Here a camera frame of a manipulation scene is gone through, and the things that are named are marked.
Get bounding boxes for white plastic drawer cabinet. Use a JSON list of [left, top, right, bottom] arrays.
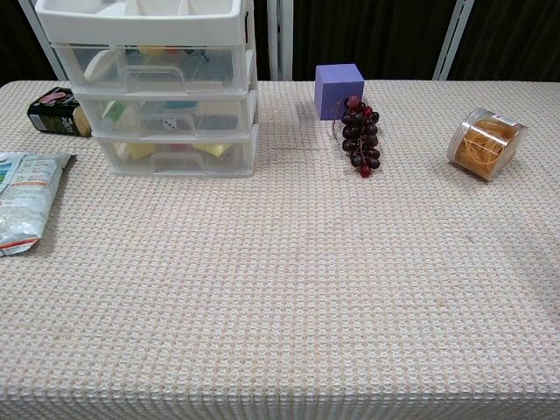
[[34, 0, 260, 179]]

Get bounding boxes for white oval object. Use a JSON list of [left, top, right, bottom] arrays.
[[83, 48, 122, 82]]

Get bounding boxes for dark grey sponge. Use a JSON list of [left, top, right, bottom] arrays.
[[198, 114, 240, 130]]

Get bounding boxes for clear plastic drawer, yellow blocks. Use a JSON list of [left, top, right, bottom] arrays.
[[90, 130, 257, 177]]

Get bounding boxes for white frame post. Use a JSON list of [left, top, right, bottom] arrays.
[[267, 0, 297, 81], [431, 0, 466, 81], [16, 0, 74, 82]]

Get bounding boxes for green white carton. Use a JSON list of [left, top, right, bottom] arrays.
[[101, 100, 129, 129]]

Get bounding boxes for purple cube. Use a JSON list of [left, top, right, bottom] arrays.
[[314, 63, 366, 121]]

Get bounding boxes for beige woven tablecloth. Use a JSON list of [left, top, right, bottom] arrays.
[[0, 79, 560, 420]]

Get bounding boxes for black curtain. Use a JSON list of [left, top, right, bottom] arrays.
[[255, 0, 270, 81], [291, 0, 457, 81], [446, 0, 560, 82], [0, 0, 59, 87]]

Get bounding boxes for yellow block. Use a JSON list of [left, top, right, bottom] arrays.
[[193, 141, 232, 159], [129, 142, 158, 161]]

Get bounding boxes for dark red grape bunch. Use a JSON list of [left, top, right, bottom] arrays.
[[330, 95, 382, 179]]

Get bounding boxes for clear plastic drawer with dice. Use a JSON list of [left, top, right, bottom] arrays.
[[73, 89, 256, 137]]

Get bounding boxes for orange wrapped snack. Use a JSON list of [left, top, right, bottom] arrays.
[[446, 107, 529, 182]]

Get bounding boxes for black snack box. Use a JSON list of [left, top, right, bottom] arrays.
[[27, 86, 94, 139]]

